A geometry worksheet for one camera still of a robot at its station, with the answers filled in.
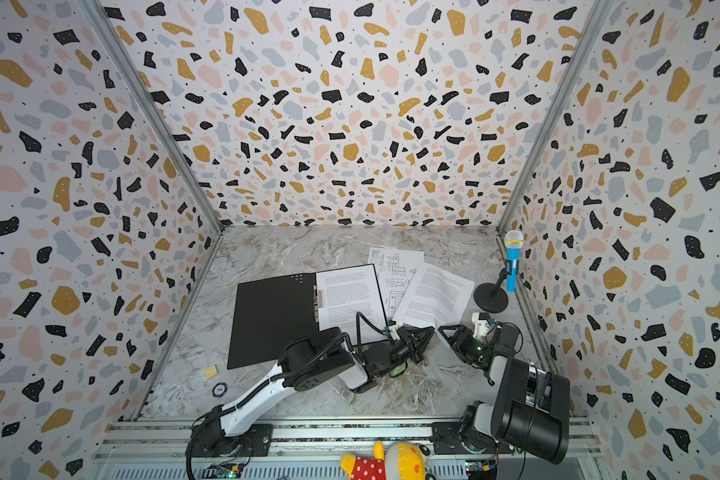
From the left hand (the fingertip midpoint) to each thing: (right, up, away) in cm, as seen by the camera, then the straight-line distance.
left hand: (438, 329), depth 82 cm
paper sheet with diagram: (-10, +15, +28) cm, 33 cm away
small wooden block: (-64, -12, +2) cm, 65 cm away
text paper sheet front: (-28, +8, +21) cm, 36 cm away
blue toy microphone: (+21, +24, +2) cm, 32 cm away
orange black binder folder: (-53, +1, +16) cm, 55 cm away
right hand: (+3, -2, +7) cm, 8 cm away
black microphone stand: (+21, +6, +19) cm, 29 cm away
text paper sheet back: (+2, +6, +16) cm, 18 cm away
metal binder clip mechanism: (-38, +4, +18) cm, 42 cm away
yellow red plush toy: (-12, -25, -17) cm, 32 cm away
